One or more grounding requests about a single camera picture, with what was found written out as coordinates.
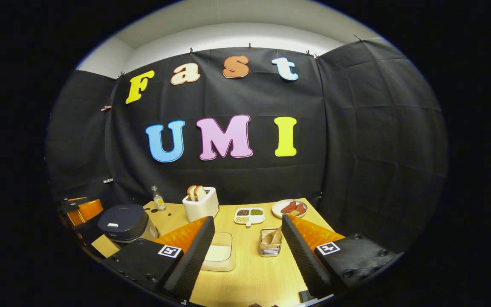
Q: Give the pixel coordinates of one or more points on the black backdrop cloth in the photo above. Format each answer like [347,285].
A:
[356,149]

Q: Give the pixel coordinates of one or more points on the white toaster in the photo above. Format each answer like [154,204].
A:
[200,209]

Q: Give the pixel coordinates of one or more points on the small glass bottle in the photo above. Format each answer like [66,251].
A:
[158,200]

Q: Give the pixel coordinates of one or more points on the red meat slice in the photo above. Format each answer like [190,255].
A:
[299,209]
[288,207]

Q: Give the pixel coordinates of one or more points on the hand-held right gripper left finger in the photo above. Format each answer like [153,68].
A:
[190,264]

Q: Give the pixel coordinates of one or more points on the toast bread slice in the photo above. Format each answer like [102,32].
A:
[200,192]
[191,193]

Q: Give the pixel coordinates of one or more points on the wooden spoon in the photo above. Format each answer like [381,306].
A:
[276,236]

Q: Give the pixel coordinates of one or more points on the white divided bean dish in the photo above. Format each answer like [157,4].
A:
[249,216]

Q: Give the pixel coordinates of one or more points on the black rice cooker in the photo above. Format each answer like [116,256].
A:
[122,221]

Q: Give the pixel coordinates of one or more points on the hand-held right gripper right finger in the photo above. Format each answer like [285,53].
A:
[305,260]

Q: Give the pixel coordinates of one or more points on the white round plate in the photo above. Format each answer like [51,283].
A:
[276,209]

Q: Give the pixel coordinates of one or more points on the clear box of rice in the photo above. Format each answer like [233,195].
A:
[220,253]

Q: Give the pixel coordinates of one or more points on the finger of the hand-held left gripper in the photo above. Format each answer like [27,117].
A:
[72,218]
[91,209]

